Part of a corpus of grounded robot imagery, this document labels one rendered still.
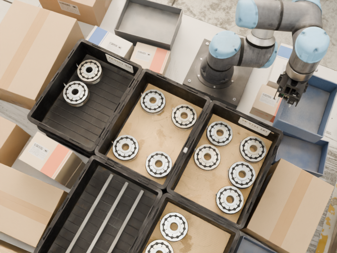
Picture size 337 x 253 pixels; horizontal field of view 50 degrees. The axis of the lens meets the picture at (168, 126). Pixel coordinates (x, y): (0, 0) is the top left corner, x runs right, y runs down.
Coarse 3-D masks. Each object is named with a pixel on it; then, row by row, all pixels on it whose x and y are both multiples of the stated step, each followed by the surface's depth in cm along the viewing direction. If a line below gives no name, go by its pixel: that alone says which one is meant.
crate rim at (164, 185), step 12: (144, 72) 144; (180, 84) 143; (204, 96) 141; (120, 108) 140; (204, 108) 139; (108, 132) 137; (192, 132) 136; (180, 156) 134; (144, 180) 131; (168, 180) 131
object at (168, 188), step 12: (228, 108) 141; (204, 120) 138; (252, 120) 138; (276, 132) 136; (192, 144) 135; (276, 144) 135; (180, 168) 132; (168, 192) 129; (192, 204) 128; (252, 204) 129; (216, 216) 127; (240, 228) 125
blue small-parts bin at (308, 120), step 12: (312, 84) 126; (324, 84) 123; (336, 84) 120; (312, 96) 126; (324, 96) 126; (288, 108) 124; (300, 108) 124; (312, 108) 124; (324, 108) 124; (276, 120) 118; (288, 120) 123; (300, 120) 123; (312, 120) 123; (324, 120) 119; (288, 132) 121; (300, 132) 118; (312, 132) 122; (324, 132) 115
